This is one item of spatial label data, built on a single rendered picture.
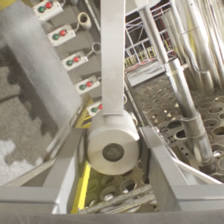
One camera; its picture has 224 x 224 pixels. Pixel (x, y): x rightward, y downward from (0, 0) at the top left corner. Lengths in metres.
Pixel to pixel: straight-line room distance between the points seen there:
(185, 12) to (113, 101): 0.99
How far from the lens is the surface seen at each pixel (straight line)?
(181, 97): 1.49
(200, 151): 1.74
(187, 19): 1.11
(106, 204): 0.97
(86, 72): 1.17
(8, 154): 1.33
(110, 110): 0.15
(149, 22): 1.41
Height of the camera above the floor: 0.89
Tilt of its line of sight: 7 degrees down
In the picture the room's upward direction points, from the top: 65 degrees clockwise
